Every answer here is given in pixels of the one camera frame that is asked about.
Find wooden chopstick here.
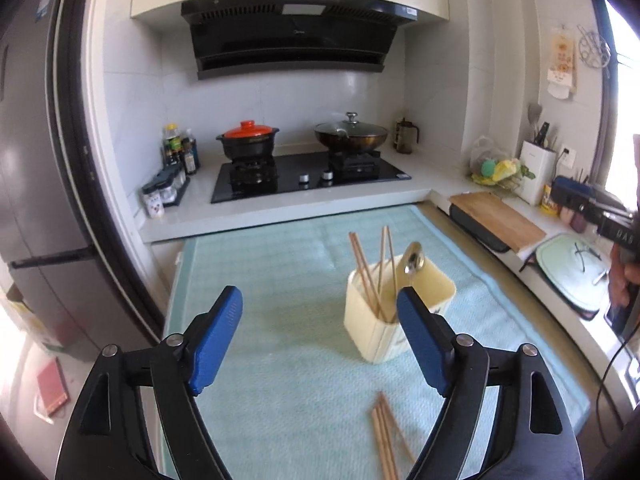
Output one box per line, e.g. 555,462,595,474
348,232,385,320
378,391,416,462
378,226,387,294
385,226,398,300
371,406,393,480
375,403,399,480

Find metal spoon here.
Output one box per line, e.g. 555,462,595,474
400,242,425,275

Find person's right hand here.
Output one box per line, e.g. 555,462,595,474
608,245,640,308

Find yellow packet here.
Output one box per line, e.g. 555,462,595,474
540,183,560,217

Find red notebook on floor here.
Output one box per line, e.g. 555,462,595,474
37,358,70,416

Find white knife block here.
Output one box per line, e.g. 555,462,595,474
516,122,556,207

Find wooden cutting board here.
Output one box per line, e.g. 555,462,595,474
449,192,547,252

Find bag of yellow green items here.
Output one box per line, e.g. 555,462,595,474
470,136,536,191

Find grey refrigerator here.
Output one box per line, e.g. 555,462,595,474
1,0,163,350

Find green woven table mat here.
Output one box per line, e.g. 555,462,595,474
166,206,590,479

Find cream utensil holder box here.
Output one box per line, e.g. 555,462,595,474
344,256,457,364

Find dark glass jug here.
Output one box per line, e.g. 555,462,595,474
393,118,420,155

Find white spice jar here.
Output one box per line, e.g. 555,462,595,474
141,183,165,219

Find black spice rack tray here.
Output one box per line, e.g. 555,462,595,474
149,165,190,207

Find wok with glass lid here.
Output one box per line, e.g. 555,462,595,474
314,112,388,155

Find black gas stove top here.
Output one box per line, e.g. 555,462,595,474
212,151,411,204

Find yellow cap oil bottle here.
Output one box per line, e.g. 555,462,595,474
163,122,182,166

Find dark sauce bottle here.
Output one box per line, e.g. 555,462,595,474
181,136,200,176

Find black pot orange lid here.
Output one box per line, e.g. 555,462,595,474
216,120,280,160

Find black range hood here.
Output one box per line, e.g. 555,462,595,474
181,0,419,79

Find black cable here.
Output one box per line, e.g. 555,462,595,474
594,328,640,451

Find hanging wall calendar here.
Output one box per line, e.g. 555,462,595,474
547,27,576,101

